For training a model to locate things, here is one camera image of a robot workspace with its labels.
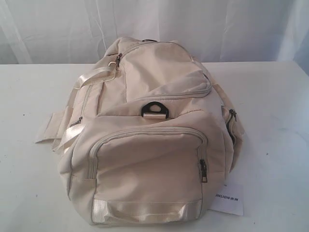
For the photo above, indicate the white paper product tag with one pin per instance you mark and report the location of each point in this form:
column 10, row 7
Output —
column 229, row 200

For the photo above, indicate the cream fabric duffel bag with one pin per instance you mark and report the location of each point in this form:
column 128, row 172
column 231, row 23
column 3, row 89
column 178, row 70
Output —
column 147, row 137

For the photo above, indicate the white backdrop curtain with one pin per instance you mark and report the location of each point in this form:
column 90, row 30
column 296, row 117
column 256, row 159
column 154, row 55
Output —
column 80, row 31

